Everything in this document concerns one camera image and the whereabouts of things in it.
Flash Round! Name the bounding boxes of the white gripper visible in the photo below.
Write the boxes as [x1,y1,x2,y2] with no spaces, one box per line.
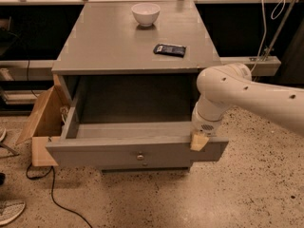
[190,96,231,151]

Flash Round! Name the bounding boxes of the grey top drawer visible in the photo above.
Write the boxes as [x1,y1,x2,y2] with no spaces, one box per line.
[47,74,228,170]

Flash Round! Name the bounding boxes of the grey drawer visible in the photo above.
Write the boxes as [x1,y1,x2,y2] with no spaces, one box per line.
[100,167,191,174]
[47,74,228,170]

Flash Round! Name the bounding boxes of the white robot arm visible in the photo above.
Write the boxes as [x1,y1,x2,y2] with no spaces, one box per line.
[190,63,304,151]

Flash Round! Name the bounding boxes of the grey bottom drawer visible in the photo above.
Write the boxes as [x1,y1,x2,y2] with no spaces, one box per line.
[100,167,191,174]

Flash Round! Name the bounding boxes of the grey drawer cabinet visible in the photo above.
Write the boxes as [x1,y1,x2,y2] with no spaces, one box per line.
[51,0,224,173]

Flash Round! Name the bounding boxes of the dark blue snack packet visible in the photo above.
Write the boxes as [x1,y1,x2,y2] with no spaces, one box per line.
[153,44,186,58]

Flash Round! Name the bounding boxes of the green snack bag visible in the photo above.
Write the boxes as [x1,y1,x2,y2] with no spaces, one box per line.
[60,106,68,123]

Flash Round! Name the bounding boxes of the white bowl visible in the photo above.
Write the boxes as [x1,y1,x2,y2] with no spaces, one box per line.
[131,3,161,27]

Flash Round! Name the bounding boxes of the cardboard box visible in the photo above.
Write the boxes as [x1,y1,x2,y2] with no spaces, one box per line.
[16,74,69,167]

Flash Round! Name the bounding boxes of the metal stand pole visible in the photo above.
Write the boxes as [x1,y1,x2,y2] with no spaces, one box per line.
[257,0,298,61]

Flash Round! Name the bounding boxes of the shoe tip at left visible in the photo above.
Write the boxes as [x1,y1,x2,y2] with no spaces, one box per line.
[0,126,7,142]

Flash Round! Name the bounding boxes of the grey knit shoe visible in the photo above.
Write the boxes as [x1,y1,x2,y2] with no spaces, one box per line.
[0,199,26,226]

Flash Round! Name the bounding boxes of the black floor cable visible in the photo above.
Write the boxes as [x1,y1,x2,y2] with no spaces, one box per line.
[25,163,94,228]

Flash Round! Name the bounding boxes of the white cable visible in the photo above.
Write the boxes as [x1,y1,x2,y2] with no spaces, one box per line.
[250,0,287,74]

